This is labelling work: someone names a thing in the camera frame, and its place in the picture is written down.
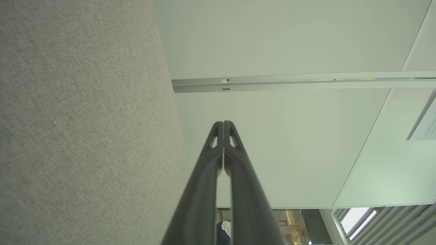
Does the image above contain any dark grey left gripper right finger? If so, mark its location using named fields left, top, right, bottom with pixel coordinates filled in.
left=224, top=120, right=286, bottom=245

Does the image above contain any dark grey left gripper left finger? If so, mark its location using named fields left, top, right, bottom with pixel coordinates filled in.
left=160, top=121, right=224, bottom=245

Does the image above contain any window with slatted blinds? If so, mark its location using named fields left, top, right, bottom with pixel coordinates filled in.
left=332, top=204, right=436, bottom=245

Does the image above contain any grey metal stand leg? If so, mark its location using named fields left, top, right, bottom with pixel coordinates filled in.
left=171, top=71, right=436, bottom=93

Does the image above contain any grey fabric sofa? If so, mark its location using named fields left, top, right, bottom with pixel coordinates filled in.
left=0, top=0, right=192, bottom=245

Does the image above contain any white paper sign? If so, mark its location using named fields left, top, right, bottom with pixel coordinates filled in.
left=407, top=109, right=436, bottom=142

